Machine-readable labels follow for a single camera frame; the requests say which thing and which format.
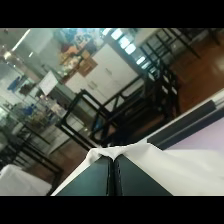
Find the white cabinet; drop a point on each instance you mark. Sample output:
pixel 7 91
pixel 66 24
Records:
pixel 106 71

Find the white garment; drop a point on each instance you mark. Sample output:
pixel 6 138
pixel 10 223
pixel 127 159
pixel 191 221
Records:
pixel 20 181

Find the silver frame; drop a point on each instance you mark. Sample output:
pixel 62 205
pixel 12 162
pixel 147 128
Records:
pixel 186 111

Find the white shirt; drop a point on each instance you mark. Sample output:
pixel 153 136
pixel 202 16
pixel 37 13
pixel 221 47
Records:
pixel 186 170

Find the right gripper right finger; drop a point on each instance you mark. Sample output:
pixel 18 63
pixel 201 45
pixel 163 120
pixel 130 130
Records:
pixel 136 181

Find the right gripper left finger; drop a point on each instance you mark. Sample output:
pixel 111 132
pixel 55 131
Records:
pixel 91 180

